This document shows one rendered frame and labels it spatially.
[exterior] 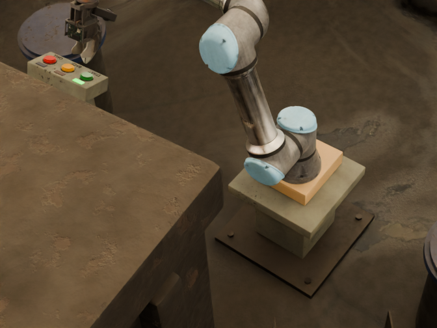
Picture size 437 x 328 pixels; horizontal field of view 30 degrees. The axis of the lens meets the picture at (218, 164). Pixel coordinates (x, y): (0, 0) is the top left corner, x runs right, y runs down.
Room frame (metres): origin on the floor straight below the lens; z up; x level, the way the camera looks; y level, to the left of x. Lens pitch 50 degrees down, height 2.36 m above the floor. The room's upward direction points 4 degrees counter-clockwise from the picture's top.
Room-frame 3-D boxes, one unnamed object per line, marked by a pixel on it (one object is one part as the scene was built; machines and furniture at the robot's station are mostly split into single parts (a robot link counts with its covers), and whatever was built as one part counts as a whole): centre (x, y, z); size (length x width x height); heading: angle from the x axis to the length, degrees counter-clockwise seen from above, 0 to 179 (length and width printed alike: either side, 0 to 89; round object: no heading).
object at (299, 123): (1.64, -0.24, 0.52); 0.13 x 0.12 x 0.14; 141
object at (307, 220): (1.64, -0.25, 0.28); 0.32 x 0.32 x 0.04; 49
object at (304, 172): (1.64, -0.25, 0.40); 0.15 x 0.15 x 0.10
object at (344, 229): (1.64, -0.25, 0.13); 0.40 x 0.40 x 0.26; 49
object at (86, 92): (1.89, 0.45, 0.31); 0.24 x 0.16 x 0.62; 54
